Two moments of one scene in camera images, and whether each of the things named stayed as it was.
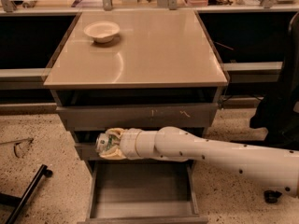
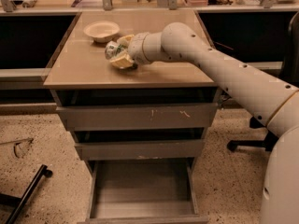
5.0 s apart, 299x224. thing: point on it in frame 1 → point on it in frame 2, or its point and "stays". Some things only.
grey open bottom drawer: (143, 191) stays
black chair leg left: (20, 203) stays
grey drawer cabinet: (138, 69) stays
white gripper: (130, 143) → (136, 49)
